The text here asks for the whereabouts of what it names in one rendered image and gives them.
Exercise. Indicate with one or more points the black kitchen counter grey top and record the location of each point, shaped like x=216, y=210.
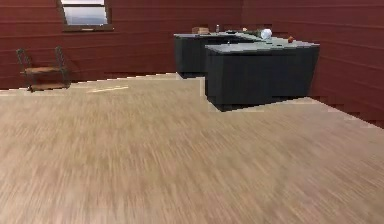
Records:
x=260, y=73

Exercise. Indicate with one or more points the brown bread loaf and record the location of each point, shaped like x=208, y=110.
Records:
x=200, y=30

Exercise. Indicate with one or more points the small grey bottle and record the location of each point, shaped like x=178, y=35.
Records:
x=217, y=28

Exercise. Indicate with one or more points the dark green flat object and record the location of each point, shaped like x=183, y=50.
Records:
x=250, y=33

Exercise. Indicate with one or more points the white round kettle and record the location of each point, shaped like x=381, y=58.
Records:
x=266, y=34

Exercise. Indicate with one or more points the red apple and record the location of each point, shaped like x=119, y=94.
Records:
x=290, y=39

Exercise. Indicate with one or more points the metal shelf with wooden boards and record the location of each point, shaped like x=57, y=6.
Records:
x=42, y=70

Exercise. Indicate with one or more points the window with dark frame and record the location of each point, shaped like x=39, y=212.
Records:
x=85, y=15

